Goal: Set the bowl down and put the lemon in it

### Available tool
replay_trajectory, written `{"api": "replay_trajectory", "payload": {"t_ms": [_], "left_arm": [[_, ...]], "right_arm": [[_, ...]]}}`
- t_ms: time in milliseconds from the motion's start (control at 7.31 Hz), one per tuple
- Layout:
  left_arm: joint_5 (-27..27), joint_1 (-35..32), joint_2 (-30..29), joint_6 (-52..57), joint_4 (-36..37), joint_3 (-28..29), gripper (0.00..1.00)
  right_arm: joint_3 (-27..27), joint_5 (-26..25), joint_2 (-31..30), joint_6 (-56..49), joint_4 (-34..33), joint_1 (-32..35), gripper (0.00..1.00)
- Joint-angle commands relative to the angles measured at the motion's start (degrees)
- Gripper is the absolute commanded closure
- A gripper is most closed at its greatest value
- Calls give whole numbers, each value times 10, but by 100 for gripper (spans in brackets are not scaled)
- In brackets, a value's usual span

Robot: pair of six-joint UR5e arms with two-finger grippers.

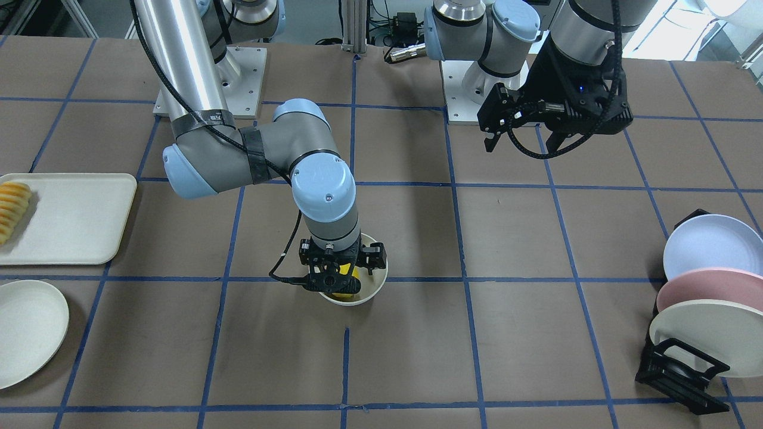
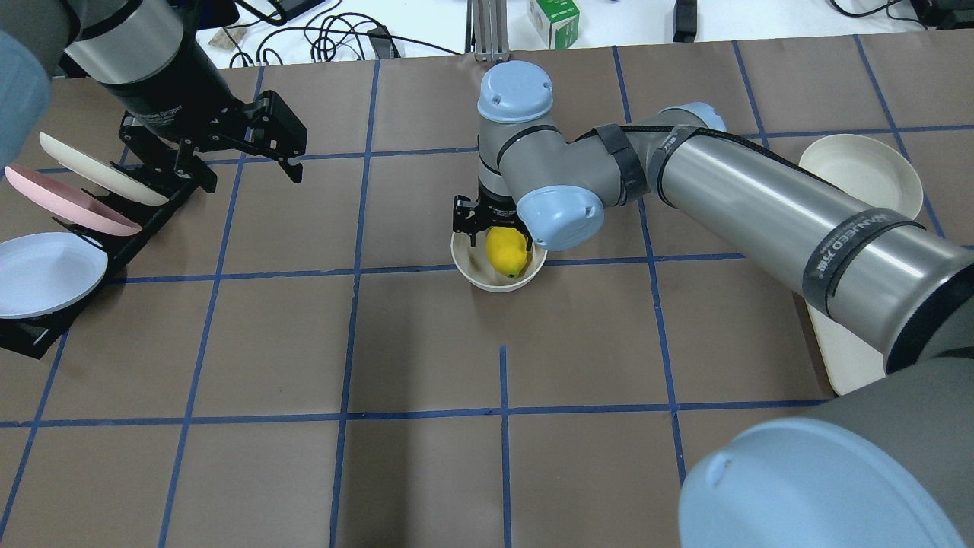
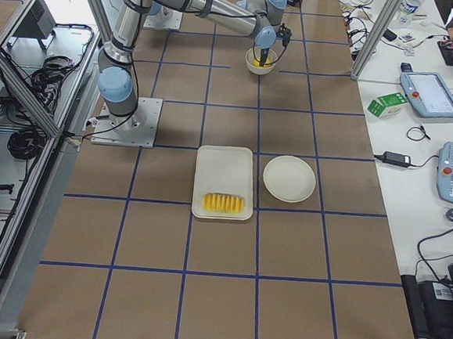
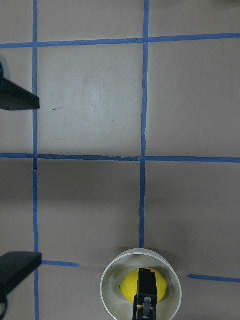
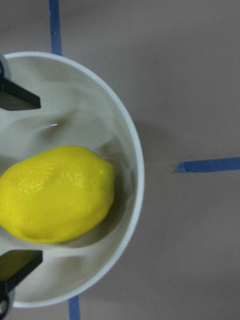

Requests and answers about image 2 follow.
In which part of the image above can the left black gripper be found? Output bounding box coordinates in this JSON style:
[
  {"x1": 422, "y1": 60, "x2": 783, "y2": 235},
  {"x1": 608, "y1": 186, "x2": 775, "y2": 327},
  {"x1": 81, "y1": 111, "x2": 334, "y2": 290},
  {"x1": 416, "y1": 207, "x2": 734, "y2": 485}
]
[{"x1": 104, "y1": 34, "x2": 307, "y2": 192}]

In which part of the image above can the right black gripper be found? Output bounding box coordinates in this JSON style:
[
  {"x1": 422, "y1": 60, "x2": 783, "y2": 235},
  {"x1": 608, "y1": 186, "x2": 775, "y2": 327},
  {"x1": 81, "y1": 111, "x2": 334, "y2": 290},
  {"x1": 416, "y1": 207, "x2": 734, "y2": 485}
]
[{"x1": 452, "y1": 178, "x2": 533, "y2": 253}]

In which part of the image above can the yellow lemon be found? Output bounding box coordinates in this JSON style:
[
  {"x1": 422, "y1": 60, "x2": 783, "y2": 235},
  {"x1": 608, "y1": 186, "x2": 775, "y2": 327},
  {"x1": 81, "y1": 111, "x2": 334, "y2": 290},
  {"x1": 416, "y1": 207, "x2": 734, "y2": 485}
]
[{"x1": 485, "y1": 228, "x2": 531, "y2": 279}]

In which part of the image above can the white ceramic bowl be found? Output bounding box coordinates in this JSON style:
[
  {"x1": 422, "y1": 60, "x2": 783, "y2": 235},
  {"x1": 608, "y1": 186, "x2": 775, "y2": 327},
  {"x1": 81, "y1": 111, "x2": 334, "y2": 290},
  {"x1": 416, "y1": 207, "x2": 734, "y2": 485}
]
[{"x1": 450, "y1": 232, "x2": 547, "y2": 294}]

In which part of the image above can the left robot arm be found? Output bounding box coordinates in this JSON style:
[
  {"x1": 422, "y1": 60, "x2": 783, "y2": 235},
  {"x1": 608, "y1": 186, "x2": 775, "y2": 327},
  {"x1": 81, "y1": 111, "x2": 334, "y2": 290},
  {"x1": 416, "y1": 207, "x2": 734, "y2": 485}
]
[{"x1": 1, "y1": 1, "x2": 307, "y2": 192}]

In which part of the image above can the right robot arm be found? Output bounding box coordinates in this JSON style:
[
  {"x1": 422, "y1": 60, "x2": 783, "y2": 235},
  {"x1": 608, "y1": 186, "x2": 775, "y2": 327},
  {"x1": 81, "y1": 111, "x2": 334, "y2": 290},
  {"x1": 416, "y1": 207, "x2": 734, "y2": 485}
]
[{"x1": 454, "y1": 60, "x2": 973, "y2": 547}]

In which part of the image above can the cream plate in rack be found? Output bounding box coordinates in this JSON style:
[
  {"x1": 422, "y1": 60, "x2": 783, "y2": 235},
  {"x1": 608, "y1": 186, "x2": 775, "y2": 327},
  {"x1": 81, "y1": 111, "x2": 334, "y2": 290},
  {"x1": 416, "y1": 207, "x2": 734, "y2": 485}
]
[{"x1": 39, "y1": 132, "x2": 168, "y2": 207}]

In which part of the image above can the pink plate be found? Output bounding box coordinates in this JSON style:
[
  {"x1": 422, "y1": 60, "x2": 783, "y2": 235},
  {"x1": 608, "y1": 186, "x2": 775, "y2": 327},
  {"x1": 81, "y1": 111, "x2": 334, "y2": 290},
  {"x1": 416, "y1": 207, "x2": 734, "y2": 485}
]
[{"x1": 5, "y1": 164, "x2": 142, "y2": 237}]

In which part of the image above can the green white carton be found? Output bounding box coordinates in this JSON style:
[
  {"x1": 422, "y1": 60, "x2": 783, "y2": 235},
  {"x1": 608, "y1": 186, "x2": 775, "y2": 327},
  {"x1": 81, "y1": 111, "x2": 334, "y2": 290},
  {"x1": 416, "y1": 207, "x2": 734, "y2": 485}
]
[{"x1": 527, "y1": 1, "x2": 581, "y2": 51}]

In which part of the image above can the light blue plate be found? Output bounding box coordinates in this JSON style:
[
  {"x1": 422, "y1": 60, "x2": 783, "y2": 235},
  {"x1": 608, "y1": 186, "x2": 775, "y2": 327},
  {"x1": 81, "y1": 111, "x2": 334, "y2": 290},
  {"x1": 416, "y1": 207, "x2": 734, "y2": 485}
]
[{"x1": 1, "y1": 232, "x2": 108, "y2": 320}]

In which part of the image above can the black dish rack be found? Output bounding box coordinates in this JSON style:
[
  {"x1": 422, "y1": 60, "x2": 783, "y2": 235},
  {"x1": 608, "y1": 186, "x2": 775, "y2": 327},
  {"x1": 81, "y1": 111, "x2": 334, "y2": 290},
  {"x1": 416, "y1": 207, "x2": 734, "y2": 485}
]
[{"x1": 1, "y1": 183, "x2": 199, "y2": 358}]

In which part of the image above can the black power adapter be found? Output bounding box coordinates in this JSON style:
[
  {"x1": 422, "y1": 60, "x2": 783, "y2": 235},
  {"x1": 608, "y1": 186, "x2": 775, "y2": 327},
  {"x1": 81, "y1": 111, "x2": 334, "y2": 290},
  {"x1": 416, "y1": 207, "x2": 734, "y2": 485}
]
[{"x1": 672, "y1": 0, "x2": 699, "y2": 43}]

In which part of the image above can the cream round plate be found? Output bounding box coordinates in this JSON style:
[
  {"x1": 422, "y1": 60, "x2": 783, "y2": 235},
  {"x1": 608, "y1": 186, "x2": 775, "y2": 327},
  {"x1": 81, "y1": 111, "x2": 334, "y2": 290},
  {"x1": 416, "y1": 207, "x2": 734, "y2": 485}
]
[{"x1": 799, "y1": 134, "x2": 923, "y2": 220}]

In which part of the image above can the white rectangular tray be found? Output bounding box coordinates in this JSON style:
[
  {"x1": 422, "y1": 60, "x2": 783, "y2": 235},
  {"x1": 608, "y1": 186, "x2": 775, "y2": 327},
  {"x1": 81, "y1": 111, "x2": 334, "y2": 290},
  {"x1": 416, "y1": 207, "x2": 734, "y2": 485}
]
[{"x1": 806, "y1": 303, "x2": 888, "y2": 396}]

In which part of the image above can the black cables bundle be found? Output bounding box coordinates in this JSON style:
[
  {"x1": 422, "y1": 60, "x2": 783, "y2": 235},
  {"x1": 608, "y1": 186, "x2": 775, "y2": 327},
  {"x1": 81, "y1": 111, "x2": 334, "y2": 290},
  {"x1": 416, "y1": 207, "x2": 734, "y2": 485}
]
[{"x1": 198, "y1": 0, "x2": 465, "y2": 68}]

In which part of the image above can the aluminium frame post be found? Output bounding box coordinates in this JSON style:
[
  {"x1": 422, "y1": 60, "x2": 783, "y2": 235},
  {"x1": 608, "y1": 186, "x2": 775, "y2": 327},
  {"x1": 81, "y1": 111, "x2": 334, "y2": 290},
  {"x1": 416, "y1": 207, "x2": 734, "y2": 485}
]
[{"x1": 466, "y1": 1, "x2": 509, "y2": 63}]

